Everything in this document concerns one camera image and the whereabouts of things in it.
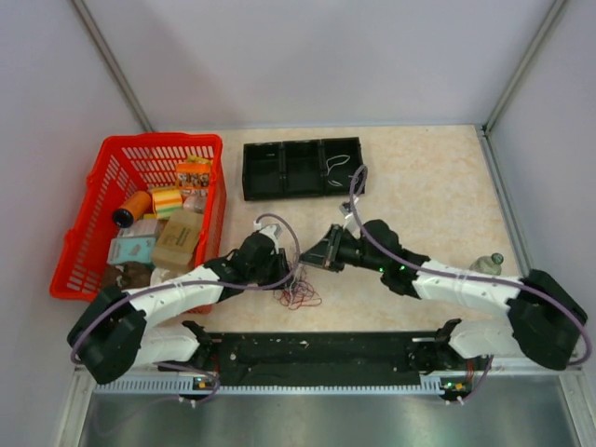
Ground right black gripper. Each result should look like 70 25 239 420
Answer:
297 223 386 273

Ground teal small box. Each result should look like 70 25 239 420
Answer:
106 237 156 265

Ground black three-compartment tray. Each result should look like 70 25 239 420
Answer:
242 137 363 201

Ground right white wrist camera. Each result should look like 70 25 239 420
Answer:
340 197 359 234

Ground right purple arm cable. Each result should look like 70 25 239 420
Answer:
347 165 592 405

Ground brown furry item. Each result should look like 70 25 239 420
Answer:
100 262 153 290

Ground orange snack package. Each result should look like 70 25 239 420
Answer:
175 156 212 198

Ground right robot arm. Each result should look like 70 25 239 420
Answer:
300 220 588 371

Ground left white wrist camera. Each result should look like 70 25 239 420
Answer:
253 222 283 253

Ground red plastic basket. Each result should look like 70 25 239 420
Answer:
49 132 226 302

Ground red wires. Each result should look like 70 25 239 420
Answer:
278 264 323 311

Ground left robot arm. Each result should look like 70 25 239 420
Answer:
67 224 291 385

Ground clear plastic bottle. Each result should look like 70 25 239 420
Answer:
468 252 504 276

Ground yellow green striped roll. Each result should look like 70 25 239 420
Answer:
150 187 183 220

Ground white round container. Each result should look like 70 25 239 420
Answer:
149 267 182 287

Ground white slotted cable duct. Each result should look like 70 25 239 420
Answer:
95 375 218 393

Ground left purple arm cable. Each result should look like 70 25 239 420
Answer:
69 212 302 411

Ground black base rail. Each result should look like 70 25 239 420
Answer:
157 331 493 387

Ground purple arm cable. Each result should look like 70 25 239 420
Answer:
69 212 302 411
347 165 592 405

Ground pink white box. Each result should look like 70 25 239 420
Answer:
117 219 164 237

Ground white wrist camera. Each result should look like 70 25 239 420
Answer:
253 222 283 253
340 197 359 234

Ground pink wrapped package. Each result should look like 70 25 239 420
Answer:
183 195 207 214

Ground orange black cylinder can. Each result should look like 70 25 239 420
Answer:
112 191 152 228

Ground brown cardboard box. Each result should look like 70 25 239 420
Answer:
152 210 203 273

